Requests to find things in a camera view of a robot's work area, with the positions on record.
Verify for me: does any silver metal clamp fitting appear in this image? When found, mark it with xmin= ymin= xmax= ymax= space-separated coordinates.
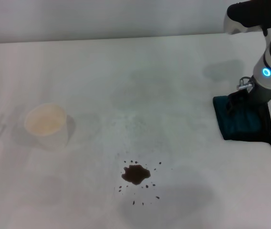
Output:
xmin=236 ymin=76 xmax=256 ymax=91

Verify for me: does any white paper cup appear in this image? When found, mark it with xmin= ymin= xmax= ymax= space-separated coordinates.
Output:
xmin=23 ymin=102 xmax=69 ymax=150

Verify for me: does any blue rag with black trim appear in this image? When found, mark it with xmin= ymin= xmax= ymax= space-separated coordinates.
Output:
xmin=212 ymin=94 xmax=271 ymax=157

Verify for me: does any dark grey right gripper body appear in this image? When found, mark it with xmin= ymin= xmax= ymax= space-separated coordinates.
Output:
xmin=242 ymin=82 xmax=271 ymax=107

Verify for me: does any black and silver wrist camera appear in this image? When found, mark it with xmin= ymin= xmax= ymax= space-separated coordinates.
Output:
xmin=223 ymin=0 xmax=271 ymax=35

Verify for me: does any black liquid stain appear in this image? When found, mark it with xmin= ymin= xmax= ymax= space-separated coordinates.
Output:
xmin=113 ymin=152 xmax=173 ymax=206

